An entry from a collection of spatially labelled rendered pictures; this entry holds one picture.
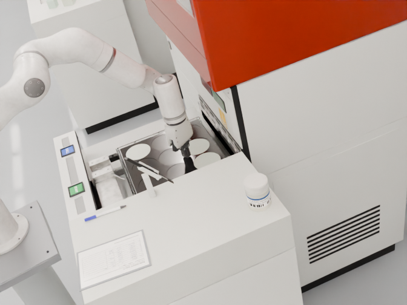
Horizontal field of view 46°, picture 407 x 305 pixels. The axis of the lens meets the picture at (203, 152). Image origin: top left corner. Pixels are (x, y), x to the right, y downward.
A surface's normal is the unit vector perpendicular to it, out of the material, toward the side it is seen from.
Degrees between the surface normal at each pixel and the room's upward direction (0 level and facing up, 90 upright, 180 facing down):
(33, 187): 0
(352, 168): 90
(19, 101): 111
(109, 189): 0
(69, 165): 0
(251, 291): 90
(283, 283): 90
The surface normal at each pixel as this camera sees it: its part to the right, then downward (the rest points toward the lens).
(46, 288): 0.80, 0.22
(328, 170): 0.34, 0.52
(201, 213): -0.21, -0.77
